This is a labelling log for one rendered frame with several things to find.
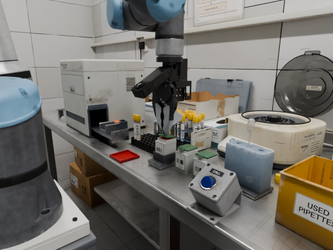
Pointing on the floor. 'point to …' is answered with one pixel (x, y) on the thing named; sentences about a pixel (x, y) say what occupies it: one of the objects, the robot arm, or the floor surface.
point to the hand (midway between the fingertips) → (163, 131)
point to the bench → (176, 198)
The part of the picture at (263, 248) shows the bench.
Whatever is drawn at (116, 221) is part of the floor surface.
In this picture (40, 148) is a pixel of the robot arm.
